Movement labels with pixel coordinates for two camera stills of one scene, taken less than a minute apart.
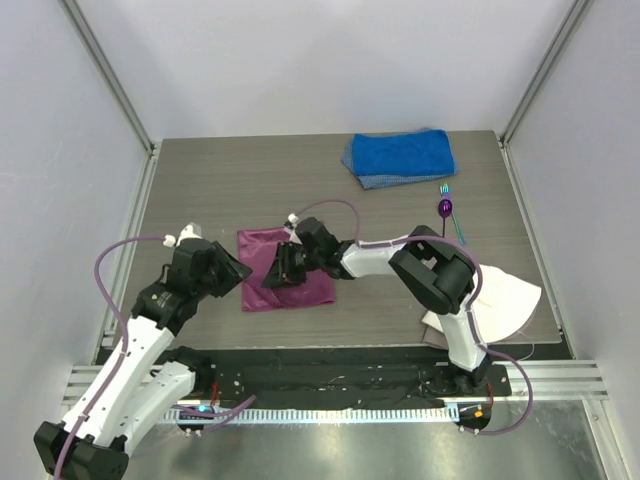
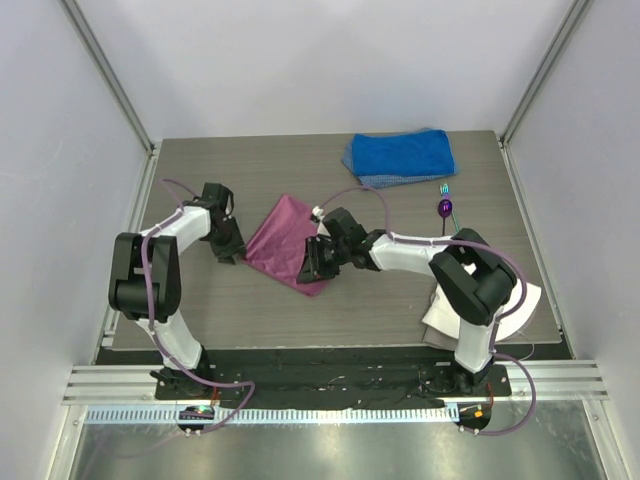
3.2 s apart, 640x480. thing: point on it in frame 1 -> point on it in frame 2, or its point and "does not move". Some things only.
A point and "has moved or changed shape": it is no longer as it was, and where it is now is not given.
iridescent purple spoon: [445, 207] does not move
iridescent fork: [446, 194] does not move
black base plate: [347, 377] does not move
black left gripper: [233, 270] -> [236, 245]
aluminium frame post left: [109, 71] does not move
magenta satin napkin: [257, 250] has moved or changed shape
